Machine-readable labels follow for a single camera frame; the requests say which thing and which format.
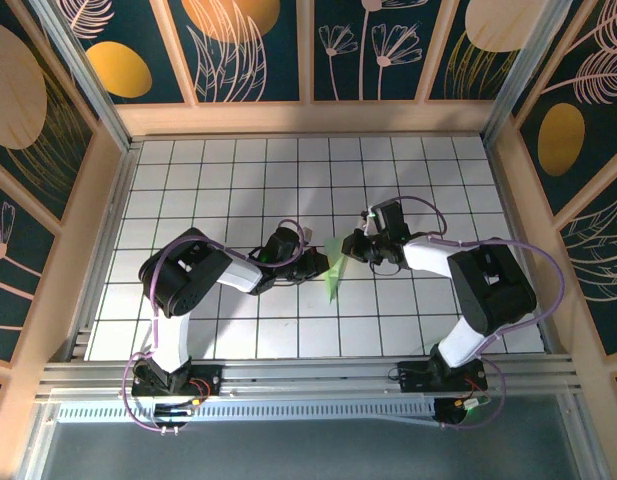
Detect green paper sheet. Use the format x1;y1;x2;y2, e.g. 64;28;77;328
321;236;350;305

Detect black electronics module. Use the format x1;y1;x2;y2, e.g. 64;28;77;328
152;402;192;434
432;398;472;430

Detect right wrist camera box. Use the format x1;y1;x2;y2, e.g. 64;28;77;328
361;208;385;237

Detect long aluminium mounting rail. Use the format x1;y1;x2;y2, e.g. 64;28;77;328
35;352;587;401

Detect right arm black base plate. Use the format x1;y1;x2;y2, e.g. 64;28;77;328
396;359;489;396

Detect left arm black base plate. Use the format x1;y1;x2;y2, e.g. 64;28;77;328
131;362;224;399

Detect grey slotted cable duct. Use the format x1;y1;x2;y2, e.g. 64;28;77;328
56;399;439;426

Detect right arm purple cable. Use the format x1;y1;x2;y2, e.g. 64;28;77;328
397;195;567;432

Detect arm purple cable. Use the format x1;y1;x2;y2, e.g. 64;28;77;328
121;218;309;435
397;195;567;432

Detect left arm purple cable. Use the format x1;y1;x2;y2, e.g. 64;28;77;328
121;218;309;435

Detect aluminium corner post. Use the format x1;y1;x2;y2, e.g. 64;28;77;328
481;0;575;144
30;0;137;151

